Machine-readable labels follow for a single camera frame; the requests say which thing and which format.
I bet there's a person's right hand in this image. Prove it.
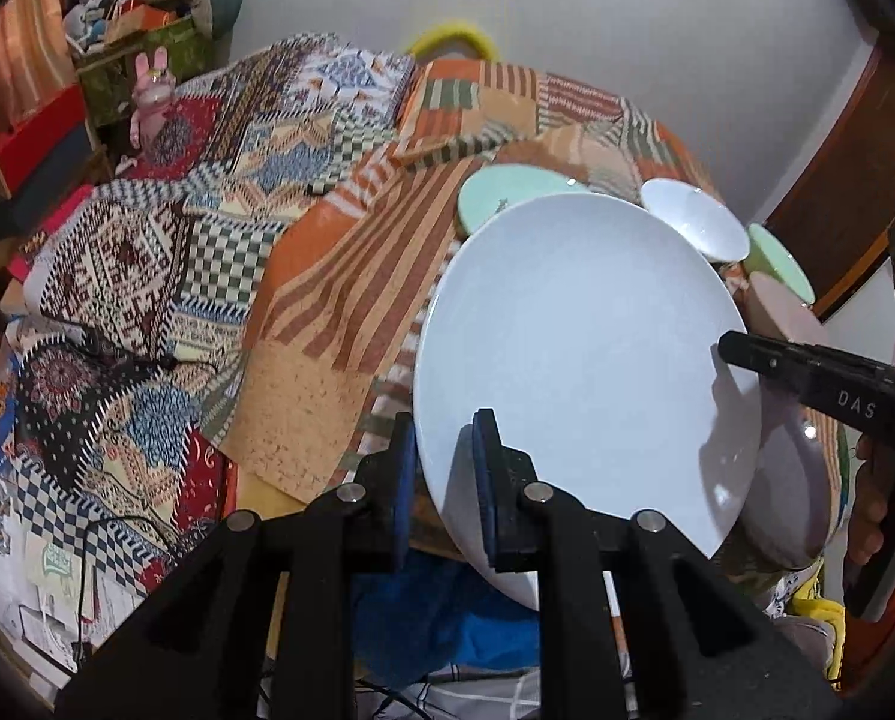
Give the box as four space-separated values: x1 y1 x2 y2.
846 439 895 567

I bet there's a pink bowl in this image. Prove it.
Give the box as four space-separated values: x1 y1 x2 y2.
742 272 833 350

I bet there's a yellow hoop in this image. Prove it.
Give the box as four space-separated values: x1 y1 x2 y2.
406 18 503 63

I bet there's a pink plate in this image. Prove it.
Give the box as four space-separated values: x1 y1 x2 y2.
713 388 843 572

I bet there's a brown wooden door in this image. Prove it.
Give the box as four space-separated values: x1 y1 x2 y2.
762 36 895 320

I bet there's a white bowl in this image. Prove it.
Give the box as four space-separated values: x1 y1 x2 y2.
640 178 752 264

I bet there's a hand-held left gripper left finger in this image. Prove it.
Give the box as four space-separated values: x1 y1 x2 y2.
53 412 419 720

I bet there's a red storage box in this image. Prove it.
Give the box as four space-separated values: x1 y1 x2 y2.
0 82 98 181

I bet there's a large white plate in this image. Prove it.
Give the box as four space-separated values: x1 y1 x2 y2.
413 193 764 613

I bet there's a blue cloth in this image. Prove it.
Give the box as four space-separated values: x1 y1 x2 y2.
352 546 545 692

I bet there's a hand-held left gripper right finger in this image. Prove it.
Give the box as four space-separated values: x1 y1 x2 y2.
471 409 846 720

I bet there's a stack of white papers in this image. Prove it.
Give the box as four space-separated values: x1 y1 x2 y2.
0 463 100 695

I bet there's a green bowl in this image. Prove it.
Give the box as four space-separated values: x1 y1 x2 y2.
741 223 816 310

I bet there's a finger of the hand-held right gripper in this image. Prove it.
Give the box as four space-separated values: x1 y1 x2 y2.
719 330 895 437

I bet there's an orange striped patchwork blanket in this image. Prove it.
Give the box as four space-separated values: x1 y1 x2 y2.
218 56 857 601

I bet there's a multicolour patterned quilt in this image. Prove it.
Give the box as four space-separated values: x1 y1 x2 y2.
0 33 419 616

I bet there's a yellow plush toy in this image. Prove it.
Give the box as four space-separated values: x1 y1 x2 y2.
786 561 848 685

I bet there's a mint green plate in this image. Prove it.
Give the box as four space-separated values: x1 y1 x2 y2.
458 165 591 238

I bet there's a pink rabbit toy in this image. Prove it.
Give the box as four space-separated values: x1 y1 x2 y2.
119 45 176 149

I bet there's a green patterned box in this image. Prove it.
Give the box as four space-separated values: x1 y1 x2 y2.
76 13 218 128

